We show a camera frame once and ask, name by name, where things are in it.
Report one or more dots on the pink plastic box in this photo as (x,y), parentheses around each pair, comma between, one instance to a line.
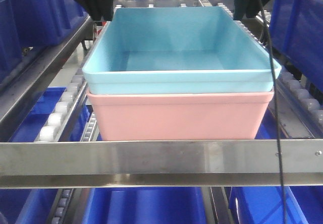
(179,116)

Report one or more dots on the blue bin lower left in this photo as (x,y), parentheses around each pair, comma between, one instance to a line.
(31,205)

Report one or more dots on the blue bin lower right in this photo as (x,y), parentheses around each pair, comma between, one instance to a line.
(263,204)

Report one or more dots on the white roller track right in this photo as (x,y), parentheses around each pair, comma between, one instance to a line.
(305,92)

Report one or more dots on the stainless steel shelf rack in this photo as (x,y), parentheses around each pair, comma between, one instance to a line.
(150,163)

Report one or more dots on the blue bin upper right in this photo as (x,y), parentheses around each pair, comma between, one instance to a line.
(296,32)

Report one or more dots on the light blue plastic box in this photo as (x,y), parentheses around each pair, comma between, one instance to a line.
(177,50)

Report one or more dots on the blue bin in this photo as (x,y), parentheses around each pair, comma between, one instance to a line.
(34,23)
(263,204)
(145,205)
(31,205)
(296,32)

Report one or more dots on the blue bin upper left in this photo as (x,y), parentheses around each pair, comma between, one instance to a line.
(34,23)

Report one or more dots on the white roller track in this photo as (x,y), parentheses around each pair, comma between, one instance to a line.
(305,92)
(60,122)

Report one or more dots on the blue bin lower centre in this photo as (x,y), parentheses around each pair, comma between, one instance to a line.
(145,205)

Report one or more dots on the white roller track left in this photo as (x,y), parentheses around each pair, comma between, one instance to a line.
(60,122)

